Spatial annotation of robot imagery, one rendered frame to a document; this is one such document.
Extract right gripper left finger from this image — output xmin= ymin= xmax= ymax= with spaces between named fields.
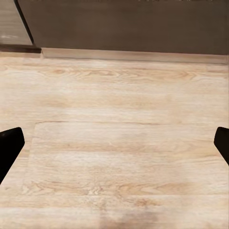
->
xmin=0 ymin=127 xmax=25 ymax=184

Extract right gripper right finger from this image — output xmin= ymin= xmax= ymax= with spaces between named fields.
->
xmin=214 ymin=127 xmax=229 ymax=165

